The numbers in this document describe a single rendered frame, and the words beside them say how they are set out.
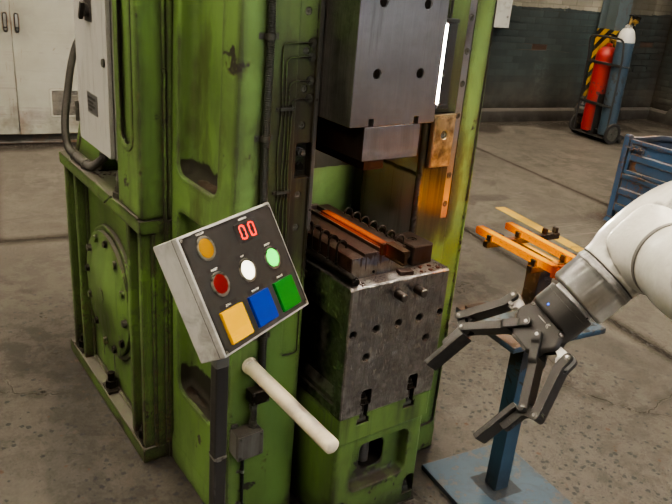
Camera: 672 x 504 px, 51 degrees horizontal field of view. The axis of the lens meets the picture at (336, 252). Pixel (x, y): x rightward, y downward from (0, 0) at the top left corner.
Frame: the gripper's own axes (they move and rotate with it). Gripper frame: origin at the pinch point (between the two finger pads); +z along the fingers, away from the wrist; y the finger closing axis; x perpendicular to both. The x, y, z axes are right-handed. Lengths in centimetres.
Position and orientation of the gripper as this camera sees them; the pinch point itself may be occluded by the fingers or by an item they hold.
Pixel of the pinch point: (459, 395)
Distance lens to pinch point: 102.8
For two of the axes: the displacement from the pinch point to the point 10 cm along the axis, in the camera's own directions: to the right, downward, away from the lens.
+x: -5.6, -4.4, -7.0
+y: -3.9, -6.1, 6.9
